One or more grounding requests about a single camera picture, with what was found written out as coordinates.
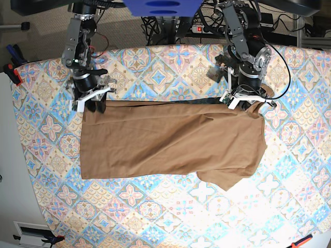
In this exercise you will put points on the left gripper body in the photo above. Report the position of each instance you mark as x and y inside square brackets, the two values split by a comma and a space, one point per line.
[245, 85]

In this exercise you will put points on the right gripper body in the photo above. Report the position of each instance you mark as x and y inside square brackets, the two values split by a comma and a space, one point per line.
[89, 87]

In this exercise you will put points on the brown t-shirt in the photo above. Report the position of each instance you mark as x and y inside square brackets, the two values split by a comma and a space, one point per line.
[138, 138]

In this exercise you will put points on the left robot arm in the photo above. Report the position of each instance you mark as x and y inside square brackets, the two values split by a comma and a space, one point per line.
[251, 52]

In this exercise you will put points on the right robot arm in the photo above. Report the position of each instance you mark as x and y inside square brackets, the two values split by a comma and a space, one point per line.
[78, 54]

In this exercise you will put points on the white power strip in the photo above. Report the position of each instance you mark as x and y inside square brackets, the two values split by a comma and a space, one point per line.
[201, 29]

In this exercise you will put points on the patterned tablecloth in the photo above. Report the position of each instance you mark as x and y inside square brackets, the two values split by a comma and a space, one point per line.
[286, 199]

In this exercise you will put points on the black orange clamp bottom left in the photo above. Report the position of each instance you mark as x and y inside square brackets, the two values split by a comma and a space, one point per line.
[52, 239]

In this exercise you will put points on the white vent panel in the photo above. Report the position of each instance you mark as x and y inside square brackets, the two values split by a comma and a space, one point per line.
[32, 235]

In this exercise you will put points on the orange black clamp bottom right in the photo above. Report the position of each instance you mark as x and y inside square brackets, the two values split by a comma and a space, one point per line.
[302, 241]

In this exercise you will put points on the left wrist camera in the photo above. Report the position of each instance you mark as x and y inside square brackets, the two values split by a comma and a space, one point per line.
[226, 99]

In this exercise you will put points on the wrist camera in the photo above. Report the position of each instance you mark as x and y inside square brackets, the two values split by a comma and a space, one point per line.
[74, 105]
[226, 99]

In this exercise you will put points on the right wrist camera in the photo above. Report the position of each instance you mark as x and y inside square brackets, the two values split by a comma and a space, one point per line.
[74, 105]

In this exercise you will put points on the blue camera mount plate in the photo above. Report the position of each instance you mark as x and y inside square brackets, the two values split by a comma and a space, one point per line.
[163, 8]

